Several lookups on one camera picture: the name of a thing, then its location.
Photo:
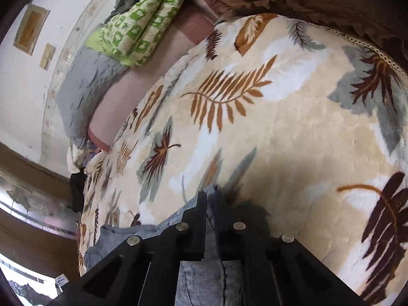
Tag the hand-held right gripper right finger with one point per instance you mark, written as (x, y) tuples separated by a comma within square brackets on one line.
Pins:
[(223, 226)]

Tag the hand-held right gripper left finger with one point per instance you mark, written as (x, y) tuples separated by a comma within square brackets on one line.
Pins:
[(199, 216)]

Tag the blue denim pants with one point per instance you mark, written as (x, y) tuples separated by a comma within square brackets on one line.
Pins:
[(204, 282)]

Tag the leaf print plush blanket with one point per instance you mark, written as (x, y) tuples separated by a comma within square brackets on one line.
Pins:
[(287, 134)]

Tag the black cloth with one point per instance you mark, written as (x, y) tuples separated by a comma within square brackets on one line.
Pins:
[(76, 193)]

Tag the pink bed sheet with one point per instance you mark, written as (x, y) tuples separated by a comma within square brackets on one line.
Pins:
[(127, 95)]

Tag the grey pillow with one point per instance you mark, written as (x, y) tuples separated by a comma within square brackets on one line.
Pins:
[(83, 86)]

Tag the green patterned quilt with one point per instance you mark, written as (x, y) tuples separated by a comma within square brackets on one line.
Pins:
[(143, 28)]

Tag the wall switch plate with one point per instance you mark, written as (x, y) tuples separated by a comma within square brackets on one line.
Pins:
[(47, 56)]

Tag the framed wall picture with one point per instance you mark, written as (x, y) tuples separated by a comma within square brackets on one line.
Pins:
[(31, 29)]

